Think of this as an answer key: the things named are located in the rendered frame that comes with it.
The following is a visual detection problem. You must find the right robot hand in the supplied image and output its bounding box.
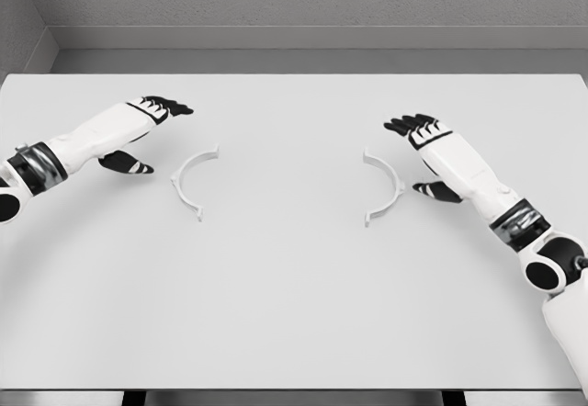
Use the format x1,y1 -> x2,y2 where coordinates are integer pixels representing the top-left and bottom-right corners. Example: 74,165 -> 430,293
383,113 -> 494,204

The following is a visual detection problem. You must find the white half-ring pipe clamp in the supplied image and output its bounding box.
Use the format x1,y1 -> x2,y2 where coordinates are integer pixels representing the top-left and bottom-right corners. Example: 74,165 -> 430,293
170,143 -> 221,223
362,147 -> 406,229

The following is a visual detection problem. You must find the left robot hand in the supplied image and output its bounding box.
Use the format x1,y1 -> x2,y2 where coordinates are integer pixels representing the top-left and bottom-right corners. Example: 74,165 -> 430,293
80,95 -> 195,176

